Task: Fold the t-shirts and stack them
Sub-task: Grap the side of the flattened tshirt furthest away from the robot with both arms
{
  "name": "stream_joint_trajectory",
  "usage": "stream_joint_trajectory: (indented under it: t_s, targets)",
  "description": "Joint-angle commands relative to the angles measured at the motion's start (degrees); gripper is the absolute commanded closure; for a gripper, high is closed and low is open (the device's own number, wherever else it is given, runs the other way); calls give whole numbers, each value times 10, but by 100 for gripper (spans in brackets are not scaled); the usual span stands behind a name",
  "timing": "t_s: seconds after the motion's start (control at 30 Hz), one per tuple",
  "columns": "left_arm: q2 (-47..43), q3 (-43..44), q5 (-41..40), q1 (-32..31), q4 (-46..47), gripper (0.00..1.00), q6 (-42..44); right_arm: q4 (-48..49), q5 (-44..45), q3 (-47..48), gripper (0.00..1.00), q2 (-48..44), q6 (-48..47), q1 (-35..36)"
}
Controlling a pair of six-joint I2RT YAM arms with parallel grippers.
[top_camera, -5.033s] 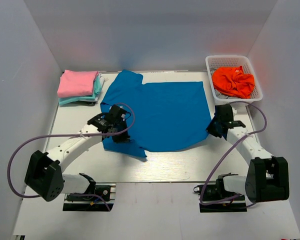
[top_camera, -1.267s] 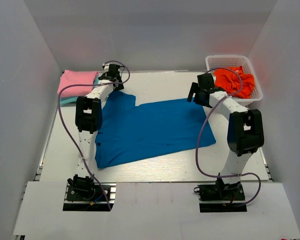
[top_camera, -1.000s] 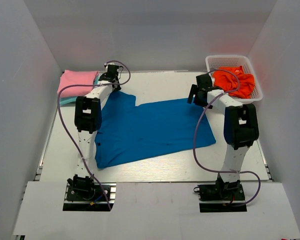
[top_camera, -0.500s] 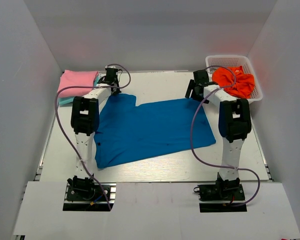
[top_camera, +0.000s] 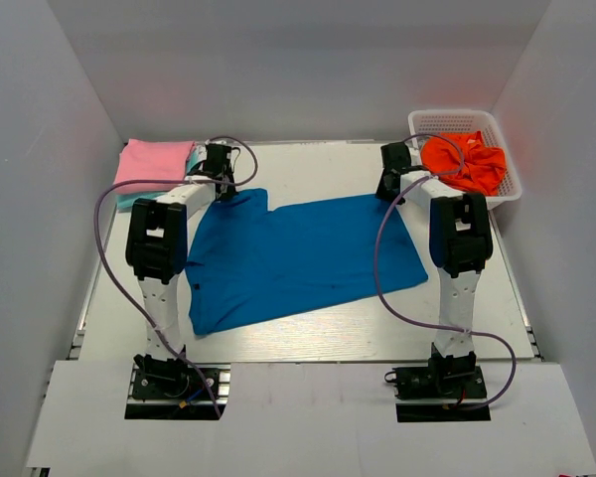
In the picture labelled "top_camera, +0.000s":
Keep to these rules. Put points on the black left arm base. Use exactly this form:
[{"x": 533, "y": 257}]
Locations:
[{"x": 154, "y": 396}]

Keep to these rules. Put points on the orange t shirt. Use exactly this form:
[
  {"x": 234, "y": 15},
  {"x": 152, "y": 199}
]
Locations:
[{"x": 484, "y": 167}]

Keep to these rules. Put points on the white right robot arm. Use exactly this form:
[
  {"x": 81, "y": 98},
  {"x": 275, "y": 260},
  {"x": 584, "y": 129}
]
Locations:
[{"x": 460, "y": 241}]

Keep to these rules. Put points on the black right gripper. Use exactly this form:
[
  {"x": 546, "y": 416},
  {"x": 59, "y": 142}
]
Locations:
[{"x": 384, "y": 194}]

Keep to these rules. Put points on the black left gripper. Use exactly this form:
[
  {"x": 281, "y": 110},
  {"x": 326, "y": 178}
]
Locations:
[{"x": 232, "y": 190}]

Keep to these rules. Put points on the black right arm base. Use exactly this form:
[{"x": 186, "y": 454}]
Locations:
[{"x": 419, "y": 398}]

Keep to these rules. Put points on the blue t shirt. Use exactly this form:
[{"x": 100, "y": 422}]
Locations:
[{"x": 249, "y": 264}]

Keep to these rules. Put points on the folded mint t shirt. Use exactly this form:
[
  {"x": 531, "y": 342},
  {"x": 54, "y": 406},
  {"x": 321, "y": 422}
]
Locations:
[{"x": 124, "y": 202}]

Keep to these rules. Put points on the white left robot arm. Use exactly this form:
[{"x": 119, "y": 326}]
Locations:
[{"x": 157, "y": 245}]

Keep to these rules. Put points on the white plastic laundry basket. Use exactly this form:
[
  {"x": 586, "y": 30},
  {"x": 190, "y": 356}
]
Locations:
[{"x": 468, "y": 121}]

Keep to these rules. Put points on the folded pink t shirt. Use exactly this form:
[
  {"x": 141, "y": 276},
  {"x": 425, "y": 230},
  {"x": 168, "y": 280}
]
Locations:
[{"x": 143, "y": 165}]

